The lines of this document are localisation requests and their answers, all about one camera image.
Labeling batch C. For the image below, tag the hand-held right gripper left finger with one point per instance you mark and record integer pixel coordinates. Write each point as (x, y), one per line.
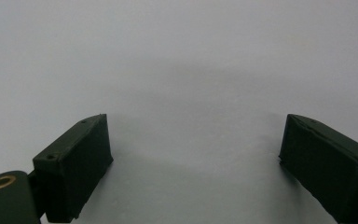
(74, 165)

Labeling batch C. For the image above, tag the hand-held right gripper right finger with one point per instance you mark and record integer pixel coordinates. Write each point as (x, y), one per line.
(329, 168)

